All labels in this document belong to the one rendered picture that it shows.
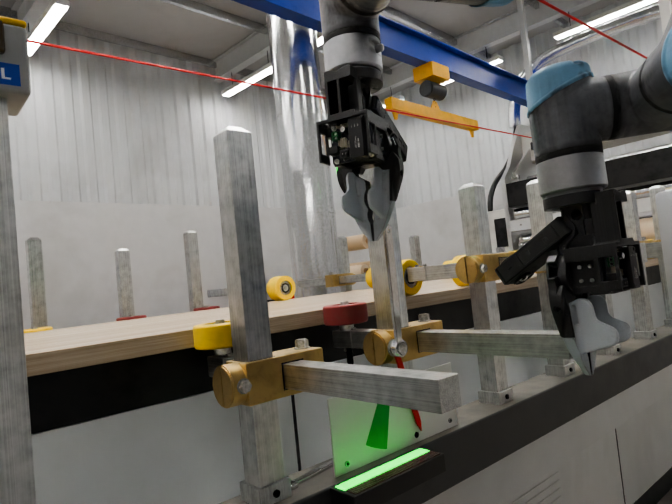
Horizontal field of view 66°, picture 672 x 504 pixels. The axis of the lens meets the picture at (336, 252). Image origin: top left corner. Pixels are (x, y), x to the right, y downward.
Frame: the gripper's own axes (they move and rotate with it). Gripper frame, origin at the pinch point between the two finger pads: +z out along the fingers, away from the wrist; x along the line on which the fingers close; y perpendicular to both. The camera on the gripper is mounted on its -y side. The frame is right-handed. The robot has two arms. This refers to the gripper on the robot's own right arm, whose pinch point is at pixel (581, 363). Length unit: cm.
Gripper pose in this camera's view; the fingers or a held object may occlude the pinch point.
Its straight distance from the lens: 70.2
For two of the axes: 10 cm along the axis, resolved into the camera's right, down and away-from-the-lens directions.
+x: 7.5, -0.5, 6.5
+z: 1.2, 9.9, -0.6
